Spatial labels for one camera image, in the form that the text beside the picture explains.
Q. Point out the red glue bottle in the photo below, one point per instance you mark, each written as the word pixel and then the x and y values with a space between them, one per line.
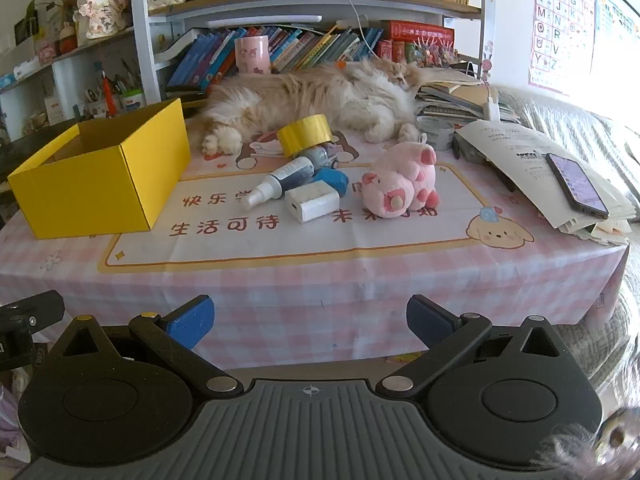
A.
pixel 110 97

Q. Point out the pen holder with pens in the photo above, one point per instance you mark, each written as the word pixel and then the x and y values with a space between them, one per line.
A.
pixel 131 101

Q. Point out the yellow tape roll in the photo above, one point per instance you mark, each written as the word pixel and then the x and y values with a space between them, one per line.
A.
pixel 300 135

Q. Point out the grey knitted blanket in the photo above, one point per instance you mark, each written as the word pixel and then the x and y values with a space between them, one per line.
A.
pixel 575 125

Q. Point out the pink plush pig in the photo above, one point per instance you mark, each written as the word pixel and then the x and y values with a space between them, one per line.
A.
pixel 400 180

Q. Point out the pale chart wall poster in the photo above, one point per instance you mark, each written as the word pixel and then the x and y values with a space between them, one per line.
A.
pixel 620 25

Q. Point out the alphabet wall poster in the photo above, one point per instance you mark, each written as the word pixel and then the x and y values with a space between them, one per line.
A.
pixel 560 25

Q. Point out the small grey bottle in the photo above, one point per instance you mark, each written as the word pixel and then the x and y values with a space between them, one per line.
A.
pixel 320 157

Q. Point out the yellow cardboard box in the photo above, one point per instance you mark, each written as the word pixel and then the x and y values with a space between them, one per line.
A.
pixel 90 200

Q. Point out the blue packet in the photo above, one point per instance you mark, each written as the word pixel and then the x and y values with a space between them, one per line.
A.
pixel 332 178

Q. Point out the fluffy orange white cat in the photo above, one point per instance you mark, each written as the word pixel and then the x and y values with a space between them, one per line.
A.
pixel 300 95

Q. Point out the row of slanted books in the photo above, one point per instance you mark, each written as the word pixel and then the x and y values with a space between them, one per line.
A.
pixel 210 55

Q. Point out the desktop with pink checked tablecloth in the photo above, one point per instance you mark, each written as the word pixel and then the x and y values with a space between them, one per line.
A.
pixel 300 300

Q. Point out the red box set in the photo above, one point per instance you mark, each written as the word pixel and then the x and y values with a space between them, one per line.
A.
pixel 415 30

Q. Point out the white tall bookshelf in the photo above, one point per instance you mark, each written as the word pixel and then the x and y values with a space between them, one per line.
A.
pixel 142 50

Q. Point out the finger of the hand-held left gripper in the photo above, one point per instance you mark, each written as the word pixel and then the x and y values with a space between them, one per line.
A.
pixel 42 310

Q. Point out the floral rabbit figurine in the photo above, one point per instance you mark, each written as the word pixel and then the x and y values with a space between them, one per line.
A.
pixel 102 10

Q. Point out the stack of white papers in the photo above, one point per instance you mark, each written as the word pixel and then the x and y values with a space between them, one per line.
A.
pixel 510 150

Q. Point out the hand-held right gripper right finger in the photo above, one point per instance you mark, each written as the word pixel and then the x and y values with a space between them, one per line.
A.
pixel 430 317

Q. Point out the white label spray bottle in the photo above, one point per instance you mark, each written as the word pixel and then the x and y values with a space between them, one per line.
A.
pixel 285 176

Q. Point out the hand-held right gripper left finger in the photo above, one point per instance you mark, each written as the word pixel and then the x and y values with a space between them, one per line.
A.
pixel 192 317

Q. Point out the white charger adapter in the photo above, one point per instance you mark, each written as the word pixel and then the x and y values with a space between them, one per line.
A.
pixel 312 201

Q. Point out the pile of notebooks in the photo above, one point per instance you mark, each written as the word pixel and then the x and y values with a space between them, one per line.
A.
pixel 450 100

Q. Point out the black smartphone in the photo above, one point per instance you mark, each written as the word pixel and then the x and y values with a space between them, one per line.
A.
pixel 575 182

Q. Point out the white side shelf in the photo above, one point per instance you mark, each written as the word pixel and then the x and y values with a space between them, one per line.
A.
pixel 65 75

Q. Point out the pink printed cup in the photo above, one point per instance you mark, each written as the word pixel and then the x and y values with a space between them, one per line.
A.
pixel 252 55

